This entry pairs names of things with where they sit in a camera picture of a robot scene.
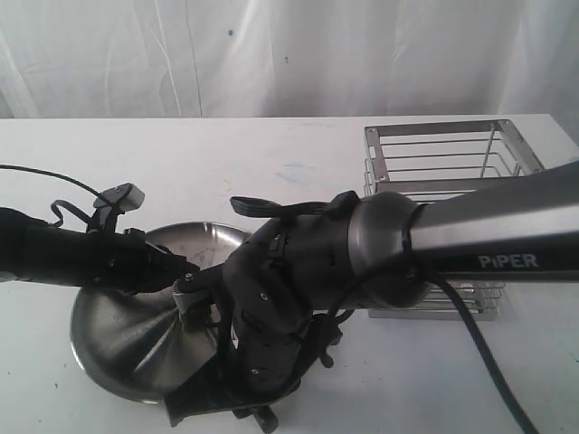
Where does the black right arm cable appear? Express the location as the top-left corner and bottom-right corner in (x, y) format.
(212, 189), (539, 434)

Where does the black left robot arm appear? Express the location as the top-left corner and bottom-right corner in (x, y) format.
(1, 208), (199, 295)

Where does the green cucumber piece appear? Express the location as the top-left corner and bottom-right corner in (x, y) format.
(180, 309), (205, 333)

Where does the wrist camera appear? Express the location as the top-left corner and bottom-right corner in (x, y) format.
(87, 183), (145, 233)
(173, 264), (223, 314)

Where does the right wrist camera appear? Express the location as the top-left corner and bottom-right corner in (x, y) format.
(173, 264), (223, 314)

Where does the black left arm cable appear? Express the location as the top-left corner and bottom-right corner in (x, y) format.
(0, 165), (103, 227)

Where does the black knife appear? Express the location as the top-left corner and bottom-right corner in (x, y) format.
(233, 406), (279, 434)

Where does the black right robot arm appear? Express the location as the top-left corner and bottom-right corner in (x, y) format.
(163, 163), (578, 433)

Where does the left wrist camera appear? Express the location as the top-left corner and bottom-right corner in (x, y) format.
(87, 183), (145, 233)

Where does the steel wire utensil rack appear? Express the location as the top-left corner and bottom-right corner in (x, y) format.
(364, 119), (546, 321)

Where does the round stainless steel plate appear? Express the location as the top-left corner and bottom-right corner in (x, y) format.
(71, 221), (254, 403)

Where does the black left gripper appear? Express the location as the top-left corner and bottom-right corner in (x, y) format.
(97, 230), (199, 294)

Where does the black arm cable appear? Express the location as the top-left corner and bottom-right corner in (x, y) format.
(0, 165), (103, 227)
(212, 189), (539, 434)

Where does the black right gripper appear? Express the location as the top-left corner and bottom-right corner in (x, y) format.
(165, 311), (313, 429)

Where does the white backdrop curtain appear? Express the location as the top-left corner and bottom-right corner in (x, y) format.
(1, 1), (578, 118)

